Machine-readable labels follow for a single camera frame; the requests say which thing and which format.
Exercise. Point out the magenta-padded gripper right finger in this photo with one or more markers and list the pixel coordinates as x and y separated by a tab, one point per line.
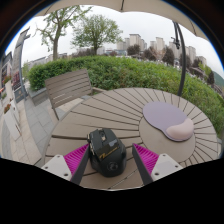
147	159

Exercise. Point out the round full-crowned tree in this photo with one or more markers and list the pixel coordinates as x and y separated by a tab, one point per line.
96	31

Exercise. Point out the white planter box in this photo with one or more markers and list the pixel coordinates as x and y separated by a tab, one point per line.
11	121

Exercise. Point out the group of apartment buildings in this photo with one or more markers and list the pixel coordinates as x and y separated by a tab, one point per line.
156	44

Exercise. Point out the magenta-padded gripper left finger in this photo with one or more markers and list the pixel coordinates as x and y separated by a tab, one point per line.
75	159

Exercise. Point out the thin sparse-leaved tree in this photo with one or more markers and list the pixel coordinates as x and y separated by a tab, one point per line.
55	40

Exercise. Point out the slatted wooden chair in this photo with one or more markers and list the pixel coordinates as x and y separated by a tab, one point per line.
68	87

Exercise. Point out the beige cantilever patio umbrella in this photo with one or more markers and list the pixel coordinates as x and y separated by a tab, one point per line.
146	6

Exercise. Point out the purple mouse pad, wrist rest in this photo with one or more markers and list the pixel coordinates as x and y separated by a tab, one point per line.
163	116

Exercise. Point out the black computer mouse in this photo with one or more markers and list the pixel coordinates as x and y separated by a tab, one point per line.
107	153

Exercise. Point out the tall grey sign pillar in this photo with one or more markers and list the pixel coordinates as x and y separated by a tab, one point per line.
18	63

